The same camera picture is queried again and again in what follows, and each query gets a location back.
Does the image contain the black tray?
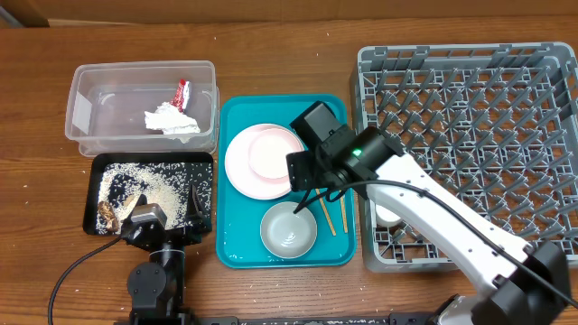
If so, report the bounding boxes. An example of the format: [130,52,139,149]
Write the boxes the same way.
[82,152,213,236]

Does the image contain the grey dishwasher rack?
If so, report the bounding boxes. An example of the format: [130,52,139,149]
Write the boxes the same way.
[351,42,577,267]

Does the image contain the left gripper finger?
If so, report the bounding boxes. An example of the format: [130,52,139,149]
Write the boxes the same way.
[188,184,210,224]
[124,194,147,221]

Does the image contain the clear plastic bin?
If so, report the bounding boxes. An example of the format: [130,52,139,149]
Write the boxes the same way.
[64,60,219,157]

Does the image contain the white napkin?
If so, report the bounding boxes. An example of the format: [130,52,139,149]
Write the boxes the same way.
[144,102,200,135]

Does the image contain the pink bowl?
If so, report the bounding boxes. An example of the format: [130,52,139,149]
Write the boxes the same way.
[248,127,303,180]

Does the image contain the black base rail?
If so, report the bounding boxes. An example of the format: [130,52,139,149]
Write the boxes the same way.
[120,312,434,325]

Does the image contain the teal serving tray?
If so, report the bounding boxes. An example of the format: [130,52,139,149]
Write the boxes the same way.
[215,94,357,269]

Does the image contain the grey bowl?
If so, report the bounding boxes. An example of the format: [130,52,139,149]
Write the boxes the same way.
[260,201,318,259]

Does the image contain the red snack wrapper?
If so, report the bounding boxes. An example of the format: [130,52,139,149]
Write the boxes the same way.
[170,79,191,114]

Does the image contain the rice and food scraps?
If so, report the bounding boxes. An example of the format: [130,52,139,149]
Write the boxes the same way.
[95,162,213,235]

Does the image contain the white cup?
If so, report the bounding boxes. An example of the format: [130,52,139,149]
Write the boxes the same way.
[375,205,402,228]

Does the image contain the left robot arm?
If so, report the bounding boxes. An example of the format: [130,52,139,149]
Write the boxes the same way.
[121,185,212,324]

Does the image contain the wooden chopstick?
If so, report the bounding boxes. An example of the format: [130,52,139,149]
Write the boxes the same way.
[315,189,336,237]
[340,195,349,234]

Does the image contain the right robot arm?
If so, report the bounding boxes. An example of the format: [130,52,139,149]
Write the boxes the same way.
[286,101,577,324]

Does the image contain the pink plate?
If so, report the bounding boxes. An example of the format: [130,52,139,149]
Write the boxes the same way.
[225,124,291,200]

